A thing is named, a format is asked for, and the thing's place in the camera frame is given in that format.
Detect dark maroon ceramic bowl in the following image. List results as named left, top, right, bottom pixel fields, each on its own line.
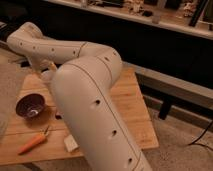
left=15, top=93, right=45, bottom=119

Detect long wooden bench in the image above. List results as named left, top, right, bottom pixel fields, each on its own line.
left=0, top=21, right=213, bottom=121

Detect orange carrot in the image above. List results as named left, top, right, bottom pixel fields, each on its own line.
left=18, top=126, right=49, bottom=155

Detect wooden table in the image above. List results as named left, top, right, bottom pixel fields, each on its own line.
left=0, top=68, right=159, bottom=166

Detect beige sponge block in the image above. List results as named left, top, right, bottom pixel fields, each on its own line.
left=64, top=135, right=78, bottom=152

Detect black cable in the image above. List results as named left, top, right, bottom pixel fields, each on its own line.
left=187, top=120, right=213, bottom=147

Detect white ceramic cup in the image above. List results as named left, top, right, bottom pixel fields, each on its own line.
left=41, top=70, right=55, bottom=87

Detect dark rectangular block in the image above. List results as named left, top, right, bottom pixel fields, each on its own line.
left=55, top=113, right=62, bottom=120

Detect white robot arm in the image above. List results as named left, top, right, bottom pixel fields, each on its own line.
left=6, top=22, right=152, bottom=171

